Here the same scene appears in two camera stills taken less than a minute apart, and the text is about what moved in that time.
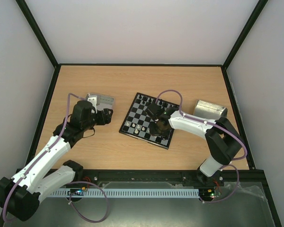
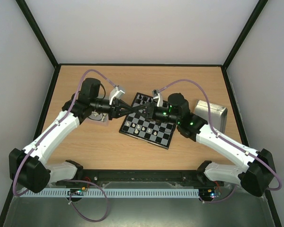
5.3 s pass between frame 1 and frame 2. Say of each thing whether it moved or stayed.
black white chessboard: stayed
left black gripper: moved
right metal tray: stayed
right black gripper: moved
